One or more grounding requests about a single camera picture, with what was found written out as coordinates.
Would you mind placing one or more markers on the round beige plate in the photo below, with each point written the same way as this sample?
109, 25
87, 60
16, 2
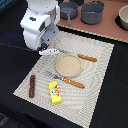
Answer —
69, 65

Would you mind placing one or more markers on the woven white placemat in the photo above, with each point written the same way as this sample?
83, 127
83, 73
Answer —
77, 104

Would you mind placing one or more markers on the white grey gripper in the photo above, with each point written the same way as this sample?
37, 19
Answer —
39, 29

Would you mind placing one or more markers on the grey cooking pot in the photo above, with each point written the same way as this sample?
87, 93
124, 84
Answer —
91, 12

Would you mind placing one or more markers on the brown sausage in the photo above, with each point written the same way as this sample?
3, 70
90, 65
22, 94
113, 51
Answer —
32, 86

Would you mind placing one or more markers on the yellow butter box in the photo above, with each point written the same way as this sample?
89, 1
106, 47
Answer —
54, 92

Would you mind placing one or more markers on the pink wooden board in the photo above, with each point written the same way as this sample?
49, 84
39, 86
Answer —
107, 27

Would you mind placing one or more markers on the beige bowl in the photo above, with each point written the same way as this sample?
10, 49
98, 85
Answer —
123, 14

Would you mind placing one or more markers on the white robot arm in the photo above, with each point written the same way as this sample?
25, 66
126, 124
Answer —
41, 6

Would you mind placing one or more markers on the white tube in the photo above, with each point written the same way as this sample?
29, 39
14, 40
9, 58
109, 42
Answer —
49, 52

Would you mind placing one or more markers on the grey saucepan with handle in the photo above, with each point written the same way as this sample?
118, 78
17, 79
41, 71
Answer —
68, 10

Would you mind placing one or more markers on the wooden handled knife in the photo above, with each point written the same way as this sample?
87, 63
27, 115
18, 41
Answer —
79, 55

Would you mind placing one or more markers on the wooden handled fork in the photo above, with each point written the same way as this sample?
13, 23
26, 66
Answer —
74, 83

